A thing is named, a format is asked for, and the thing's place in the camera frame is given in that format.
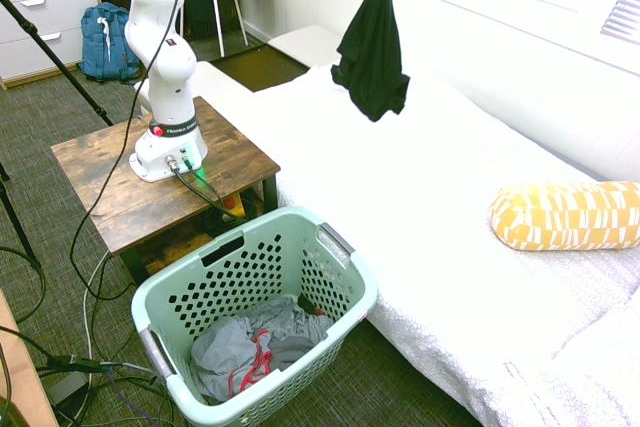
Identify black garment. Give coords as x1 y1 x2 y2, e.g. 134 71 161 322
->
330 0 413 123

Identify mint green laundry basket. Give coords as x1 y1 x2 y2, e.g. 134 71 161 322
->
130 205 381 427

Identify grey clothes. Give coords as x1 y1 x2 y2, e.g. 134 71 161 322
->
189 295 336 406

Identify white rack pole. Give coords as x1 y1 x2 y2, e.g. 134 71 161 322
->
203 0 251 59

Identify white bed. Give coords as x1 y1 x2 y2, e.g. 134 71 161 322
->
248 63 640 427

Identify white window blind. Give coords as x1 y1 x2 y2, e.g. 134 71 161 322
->
598 0 640 48

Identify blue backpack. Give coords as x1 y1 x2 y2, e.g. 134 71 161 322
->
78 1 144 85

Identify yellow emergency stop box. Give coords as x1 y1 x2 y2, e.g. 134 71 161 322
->
221 193 247 219

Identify yellow patterned bolster pillow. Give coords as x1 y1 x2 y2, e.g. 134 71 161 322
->
488 180 640 253

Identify black tripod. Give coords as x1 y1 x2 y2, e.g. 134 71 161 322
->
0 0 116 128

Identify rustic wooden table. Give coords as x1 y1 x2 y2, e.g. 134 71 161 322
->
50 95 282 284

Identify white drawer dresser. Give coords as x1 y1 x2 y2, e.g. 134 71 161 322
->
0 0 104 92

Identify grey power adapter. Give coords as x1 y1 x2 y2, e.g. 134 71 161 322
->
46 371 92 407

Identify light wooden desk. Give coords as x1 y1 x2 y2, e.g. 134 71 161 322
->
0 290 60 427

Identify grey green network cable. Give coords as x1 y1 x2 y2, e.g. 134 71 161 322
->
182 157 247 222

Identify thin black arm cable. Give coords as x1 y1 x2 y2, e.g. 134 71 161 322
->
68 0 212 301

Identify thick black base cable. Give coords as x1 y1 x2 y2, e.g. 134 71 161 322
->
166 155 251 224

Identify red cord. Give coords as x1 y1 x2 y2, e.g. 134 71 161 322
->
226 328 275 396

